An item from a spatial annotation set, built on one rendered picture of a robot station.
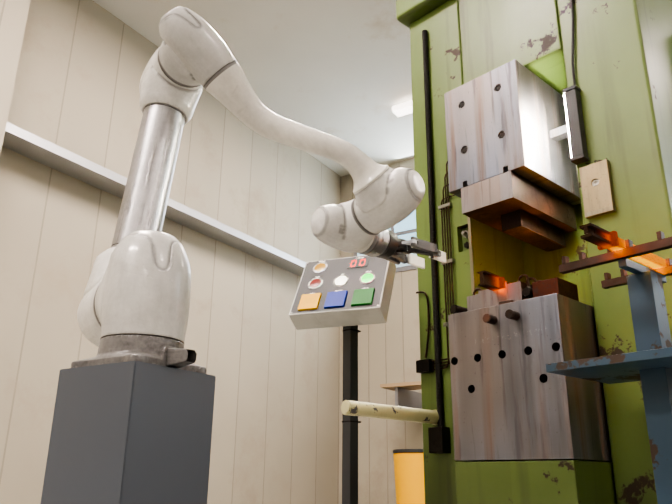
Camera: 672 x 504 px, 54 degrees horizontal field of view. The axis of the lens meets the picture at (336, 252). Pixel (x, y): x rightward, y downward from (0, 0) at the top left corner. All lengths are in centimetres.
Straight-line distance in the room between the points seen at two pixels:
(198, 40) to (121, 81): 384
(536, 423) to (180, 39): 134
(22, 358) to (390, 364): 368
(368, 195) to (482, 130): 93
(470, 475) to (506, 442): 16
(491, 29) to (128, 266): 185
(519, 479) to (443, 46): 171
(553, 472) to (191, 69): 137
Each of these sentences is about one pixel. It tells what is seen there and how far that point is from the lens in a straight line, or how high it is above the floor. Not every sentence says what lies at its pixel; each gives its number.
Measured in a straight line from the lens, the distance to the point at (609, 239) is 165.
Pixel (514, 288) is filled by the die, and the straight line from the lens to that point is 210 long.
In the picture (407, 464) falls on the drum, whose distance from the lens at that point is 581.
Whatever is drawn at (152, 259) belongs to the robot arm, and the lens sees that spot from 127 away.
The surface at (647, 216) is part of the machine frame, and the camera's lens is 212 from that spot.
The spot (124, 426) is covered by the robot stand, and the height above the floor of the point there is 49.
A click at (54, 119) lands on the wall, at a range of 489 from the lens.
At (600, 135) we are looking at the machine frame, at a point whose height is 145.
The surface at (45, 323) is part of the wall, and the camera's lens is 452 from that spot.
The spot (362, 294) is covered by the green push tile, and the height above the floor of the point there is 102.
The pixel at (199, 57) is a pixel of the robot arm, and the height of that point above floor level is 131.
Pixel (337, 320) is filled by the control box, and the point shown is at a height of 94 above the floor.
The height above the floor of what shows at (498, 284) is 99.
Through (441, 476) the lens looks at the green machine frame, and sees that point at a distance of 237.
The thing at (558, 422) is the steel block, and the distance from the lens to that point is 191.
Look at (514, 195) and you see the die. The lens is 219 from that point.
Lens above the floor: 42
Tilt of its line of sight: 19 degrees up
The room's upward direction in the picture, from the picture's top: 1 degrees clockwise
